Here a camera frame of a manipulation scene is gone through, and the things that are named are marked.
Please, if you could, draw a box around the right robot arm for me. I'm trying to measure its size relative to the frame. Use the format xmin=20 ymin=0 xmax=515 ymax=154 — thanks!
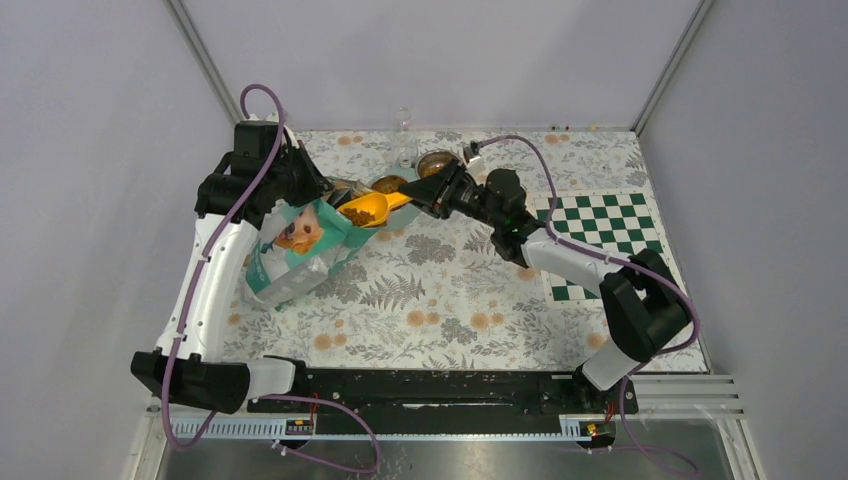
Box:
xmin=399 ymin=161 xmax=698 ymax=412

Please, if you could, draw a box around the orange plastic scoop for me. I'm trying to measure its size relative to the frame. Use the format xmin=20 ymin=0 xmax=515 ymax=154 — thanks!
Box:
xmin=337 ymin=192 xmax=411 ymax=228

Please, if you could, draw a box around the clear water bottle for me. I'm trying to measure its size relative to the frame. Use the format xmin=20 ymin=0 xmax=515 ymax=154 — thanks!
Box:
xmin=392 ymin=107 xmax=419 ymax=168

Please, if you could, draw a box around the floral patterned table mat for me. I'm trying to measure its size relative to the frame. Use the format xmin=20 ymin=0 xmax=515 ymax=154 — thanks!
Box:
xmin=223 ymin=131 xmax=653 ymax=370

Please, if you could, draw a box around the green pet food bag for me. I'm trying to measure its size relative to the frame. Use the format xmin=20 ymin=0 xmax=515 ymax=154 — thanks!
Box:
xmin=241 ymin=178 xmax=376 ymax=309

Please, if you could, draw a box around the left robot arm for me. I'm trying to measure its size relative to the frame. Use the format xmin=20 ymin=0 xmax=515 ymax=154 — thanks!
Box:
xmin=130 ymin=120 xmax=331 ymax=414

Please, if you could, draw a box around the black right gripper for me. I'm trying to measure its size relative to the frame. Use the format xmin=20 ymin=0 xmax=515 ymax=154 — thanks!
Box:
xmin=399 ymin=158 xmax=504 ymax=230

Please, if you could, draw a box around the mint green double bowl stand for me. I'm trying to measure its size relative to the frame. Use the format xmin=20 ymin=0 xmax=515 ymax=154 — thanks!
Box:
xmin=369 ymin=153 xmax=424 ymax=231

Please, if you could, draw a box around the green white checkerboard mat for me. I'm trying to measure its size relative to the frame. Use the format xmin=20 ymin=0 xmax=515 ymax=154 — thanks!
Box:
xmin=527 ymin=188 xmax=680 ymax=281

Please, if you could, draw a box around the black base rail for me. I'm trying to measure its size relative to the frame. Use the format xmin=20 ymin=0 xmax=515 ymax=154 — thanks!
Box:
xmin=247 ymin=368 xmax=639 ymax=436

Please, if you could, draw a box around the steel bowl with kibble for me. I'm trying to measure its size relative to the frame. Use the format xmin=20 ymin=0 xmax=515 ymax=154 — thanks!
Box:
xmin=414 ymin=150 xmax=461 ymax=179

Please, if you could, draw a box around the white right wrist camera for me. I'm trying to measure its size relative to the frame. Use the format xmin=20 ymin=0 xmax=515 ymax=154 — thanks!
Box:
xmin=462 ymin=141 xmax=485 ymax=175

